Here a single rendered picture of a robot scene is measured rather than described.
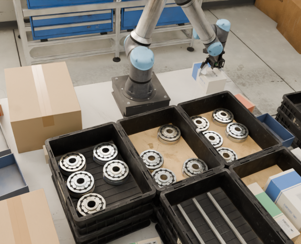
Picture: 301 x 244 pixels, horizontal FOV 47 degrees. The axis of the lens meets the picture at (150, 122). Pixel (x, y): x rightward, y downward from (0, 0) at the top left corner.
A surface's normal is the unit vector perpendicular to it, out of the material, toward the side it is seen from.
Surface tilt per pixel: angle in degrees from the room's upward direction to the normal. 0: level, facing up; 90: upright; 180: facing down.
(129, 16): 90
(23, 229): 0
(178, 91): 0
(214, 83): 90
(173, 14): 90
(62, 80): 0
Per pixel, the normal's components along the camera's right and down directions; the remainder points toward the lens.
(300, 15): -0.98, 0.04
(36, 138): 0.34, 0.66
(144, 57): 0.14, -0.61
